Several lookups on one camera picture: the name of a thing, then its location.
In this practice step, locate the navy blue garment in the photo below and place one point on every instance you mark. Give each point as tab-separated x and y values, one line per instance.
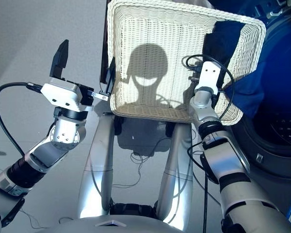
247	92

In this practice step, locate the pale woven laundry basket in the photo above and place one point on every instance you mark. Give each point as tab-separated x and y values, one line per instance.
160	29

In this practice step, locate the grey washing machine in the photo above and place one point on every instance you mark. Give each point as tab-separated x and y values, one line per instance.
269	170

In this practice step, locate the silver robot leg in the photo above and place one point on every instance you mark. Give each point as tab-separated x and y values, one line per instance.
97	157
177	170

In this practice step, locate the black garment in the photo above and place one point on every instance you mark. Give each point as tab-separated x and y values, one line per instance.
220	43

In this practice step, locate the silver robot torso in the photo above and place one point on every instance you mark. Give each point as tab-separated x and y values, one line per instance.
111	224

